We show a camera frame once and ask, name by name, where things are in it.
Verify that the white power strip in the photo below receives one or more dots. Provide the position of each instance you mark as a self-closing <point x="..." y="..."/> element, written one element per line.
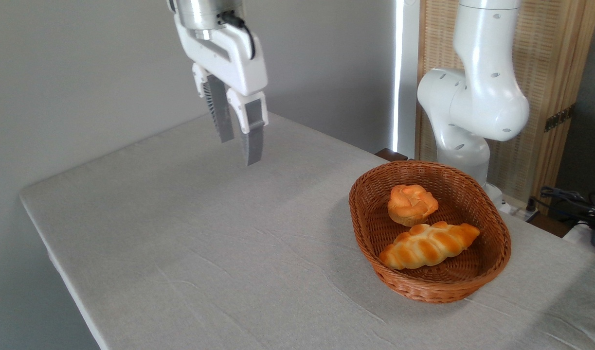
<point x="521" y="212"/>

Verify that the wooden rattan folding screen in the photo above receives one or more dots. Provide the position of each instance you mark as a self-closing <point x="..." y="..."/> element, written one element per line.
<point x="555" y="58"/>

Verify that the dark metal screen hinge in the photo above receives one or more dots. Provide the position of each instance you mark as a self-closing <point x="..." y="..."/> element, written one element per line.
<point x="559" y="118"/>

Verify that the grey tablecloth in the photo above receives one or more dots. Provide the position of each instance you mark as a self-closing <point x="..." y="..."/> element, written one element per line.
<point x="180" y="233"/>

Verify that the round knotted bread roll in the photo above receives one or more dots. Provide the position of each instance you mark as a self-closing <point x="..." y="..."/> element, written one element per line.
<point x="411" y="204"/>

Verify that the dark brown wooden furniture corner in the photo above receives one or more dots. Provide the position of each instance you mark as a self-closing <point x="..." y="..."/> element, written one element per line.
<point x="390" y="154"/>

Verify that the brown wicker oval basket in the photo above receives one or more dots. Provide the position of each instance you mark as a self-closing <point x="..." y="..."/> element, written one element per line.
<point x="472" y="282"/>

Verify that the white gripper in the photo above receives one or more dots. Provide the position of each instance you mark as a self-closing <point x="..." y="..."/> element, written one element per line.
<point x="239" y="63"/>

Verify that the long braided bread loaf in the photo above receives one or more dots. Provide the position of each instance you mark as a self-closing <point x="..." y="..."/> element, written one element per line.
<point x="428" y="245"/>

